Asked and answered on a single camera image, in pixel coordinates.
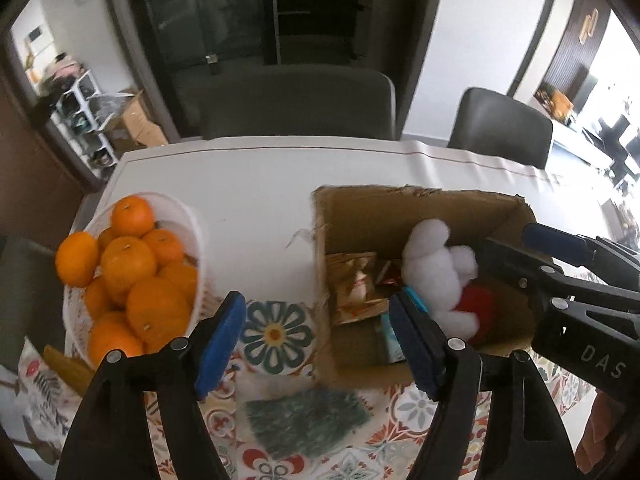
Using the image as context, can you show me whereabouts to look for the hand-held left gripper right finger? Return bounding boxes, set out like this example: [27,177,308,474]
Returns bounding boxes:
[389,292,578,480]

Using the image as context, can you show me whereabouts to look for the white bowl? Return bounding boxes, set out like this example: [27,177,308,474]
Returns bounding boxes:
[62,191,208,368]

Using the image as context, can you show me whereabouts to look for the cardboard box on floor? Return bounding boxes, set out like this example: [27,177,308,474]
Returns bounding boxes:
[105,90,168,153]

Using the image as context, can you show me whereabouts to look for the brown entrance door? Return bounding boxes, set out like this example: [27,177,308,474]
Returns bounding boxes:
[0,30,96,241]

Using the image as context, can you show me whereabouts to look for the dark interior door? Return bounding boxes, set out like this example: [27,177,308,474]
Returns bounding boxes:
[505,0,561,98]

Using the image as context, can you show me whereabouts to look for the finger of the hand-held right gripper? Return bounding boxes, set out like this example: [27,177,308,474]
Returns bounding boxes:
[522,222,640,286]
[472,239,576,321]

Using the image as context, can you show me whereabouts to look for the leaf print cloth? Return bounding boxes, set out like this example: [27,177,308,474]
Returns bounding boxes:
[0,337,83,461]

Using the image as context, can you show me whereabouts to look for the yellow knitted item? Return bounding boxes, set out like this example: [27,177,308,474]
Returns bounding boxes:
[42,344,96,396]

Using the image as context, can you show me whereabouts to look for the white shoe rack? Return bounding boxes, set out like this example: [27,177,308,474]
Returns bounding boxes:
[50,71,121,171]

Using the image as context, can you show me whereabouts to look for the green knitted cloth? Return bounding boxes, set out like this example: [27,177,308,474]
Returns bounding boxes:
[244,387,373,461]

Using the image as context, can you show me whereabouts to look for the gold foil packet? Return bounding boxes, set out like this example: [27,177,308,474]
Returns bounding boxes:
[325,251,401,326]

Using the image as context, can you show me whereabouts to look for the red foil packet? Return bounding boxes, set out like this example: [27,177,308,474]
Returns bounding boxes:
[375,260,403,288]

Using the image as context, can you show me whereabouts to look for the white media cabinet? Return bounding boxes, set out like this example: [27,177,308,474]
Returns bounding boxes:
[545,120,621,171]

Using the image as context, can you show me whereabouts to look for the grey dining chair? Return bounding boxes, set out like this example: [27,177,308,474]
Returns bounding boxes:
[192,67,397,141]
[447,87,554,168]
[0,237,68,356]

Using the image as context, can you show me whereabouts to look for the person's right forearm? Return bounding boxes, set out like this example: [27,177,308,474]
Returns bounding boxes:
[575,390,632,476]

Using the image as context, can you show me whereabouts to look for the white plush toy red heart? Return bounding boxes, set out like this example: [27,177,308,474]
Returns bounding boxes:
[402,219,498,346]

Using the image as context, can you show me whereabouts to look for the dark glass door cabinet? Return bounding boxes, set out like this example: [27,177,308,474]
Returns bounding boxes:
[102,0,446,141]

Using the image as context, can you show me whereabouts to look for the gold wall ornament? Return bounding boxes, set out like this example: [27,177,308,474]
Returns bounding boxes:
[577,7,601,46]

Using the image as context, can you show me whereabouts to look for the white intercom panel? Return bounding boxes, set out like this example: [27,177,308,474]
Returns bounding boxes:
[25,25,53,56]

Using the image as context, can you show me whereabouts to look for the pile of oranges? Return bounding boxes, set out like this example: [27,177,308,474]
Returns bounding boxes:
[55,196,201,361]

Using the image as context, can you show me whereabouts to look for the patterned tablecloth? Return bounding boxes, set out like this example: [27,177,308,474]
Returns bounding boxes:
[115,137,626,480]

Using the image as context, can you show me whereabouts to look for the pink dark cloth pile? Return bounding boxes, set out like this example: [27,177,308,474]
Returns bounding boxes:
[40,52,83,96]

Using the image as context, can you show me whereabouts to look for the orange gift box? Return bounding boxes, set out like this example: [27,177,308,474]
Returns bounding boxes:
[535,87,573,121]

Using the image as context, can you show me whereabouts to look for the brown cardboard box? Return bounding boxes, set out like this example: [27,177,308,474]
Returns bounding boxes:
[311,185,556,391]

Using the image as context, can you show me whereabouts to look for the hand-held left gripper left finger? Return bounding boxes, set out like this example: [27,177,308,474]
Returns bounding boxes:
[55,291,247,480]

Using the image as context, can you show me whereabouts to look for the flat screen television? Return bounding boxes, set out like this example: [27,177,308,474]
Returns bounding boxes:
[570,72,598,116]

